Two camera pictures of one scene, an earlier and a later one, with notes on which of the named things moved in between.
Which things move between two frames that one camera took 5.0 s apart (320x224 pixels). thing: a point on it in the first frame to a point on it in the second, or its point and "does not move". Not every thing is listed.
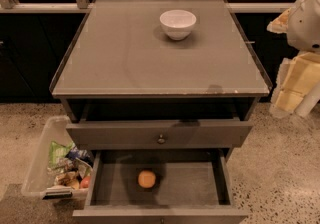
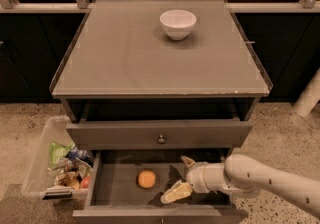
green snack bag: (57, 153) does not move
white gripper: (305, 24) to (195, 176)
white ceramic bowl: (177, 23) does not move
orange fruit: (146, 179) does not move
